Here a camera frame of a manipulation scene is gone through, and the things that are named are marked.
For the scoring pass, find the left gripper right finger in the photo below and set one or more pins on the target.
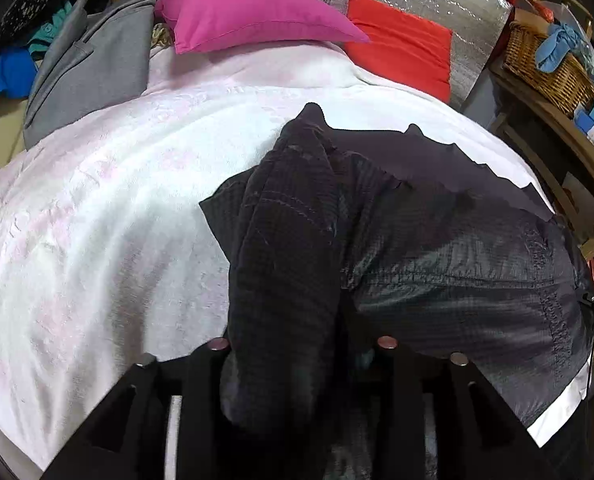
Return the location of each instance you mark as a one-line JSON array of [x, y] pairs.
[[400, 415]]

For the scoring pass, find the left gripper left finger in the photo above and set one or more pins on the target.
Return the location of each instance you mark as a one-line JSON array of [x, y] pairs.
[[125, 436]]

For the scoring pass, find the black quilted puffer jacket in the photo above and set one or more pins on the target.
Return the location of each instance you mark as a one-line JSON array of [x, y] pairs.
[[340, 230]]

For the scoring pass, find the white bed cover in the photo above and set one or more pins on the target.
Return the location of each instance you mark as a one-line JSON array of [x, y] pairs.
[[104, 252]]

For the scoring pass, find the wooden shelf unit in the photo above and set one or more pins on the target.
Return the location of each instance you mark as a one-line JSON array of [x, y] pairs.
[[559, 153]]

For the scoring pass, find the wicker basket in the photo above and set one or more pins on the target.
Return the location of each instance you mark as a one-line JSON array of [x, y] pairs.
[[556, 75]]

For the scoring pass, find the grey garment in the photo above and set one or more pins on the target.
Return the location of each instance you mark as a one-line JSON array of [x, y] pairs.
[[96, 61]]

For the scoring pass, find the blue garment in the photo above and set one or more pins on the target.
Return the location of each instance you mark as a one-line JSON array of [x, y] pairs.
[[17, 73]]

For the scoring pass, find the light blue cloth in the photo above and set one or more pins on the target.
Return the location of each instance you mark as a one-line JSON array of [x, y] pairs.
[[561, 40]]

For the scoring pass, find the red pillow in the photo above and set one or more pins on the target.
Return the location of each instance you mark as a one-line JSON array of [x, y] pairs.
[[402, 47]]

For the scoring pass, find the teal garment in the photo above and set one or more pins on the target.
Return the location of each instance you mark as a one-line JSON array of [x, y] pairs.
[[43, 37]]

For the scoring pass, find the magenta pillow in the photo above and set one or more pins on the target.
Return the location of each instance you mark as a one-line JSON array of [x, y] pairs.
[[213, 25]]

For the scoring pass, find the black white speckled garment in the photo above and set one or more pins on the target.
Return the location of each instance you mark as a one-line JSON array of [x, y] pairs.
[[19, 18]]

